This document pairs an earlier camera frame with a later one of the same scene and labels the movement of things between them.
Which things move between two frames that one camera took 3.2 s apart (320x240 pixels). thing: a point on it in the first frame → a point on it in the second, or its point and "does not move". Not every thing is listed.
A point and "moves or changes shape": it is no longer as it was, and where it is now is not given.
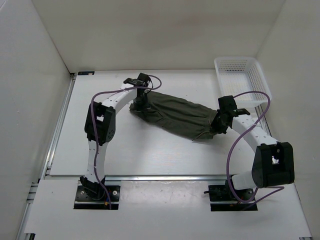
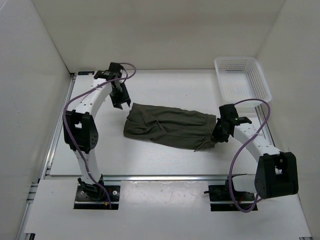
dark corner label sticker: [86, 73] does not move
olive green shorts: [178, 116] moves or changes shape
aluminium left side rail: [46, 168] does not move
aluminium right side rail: [263, 121] does not move
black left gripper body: [140, 104] → [119, 95]
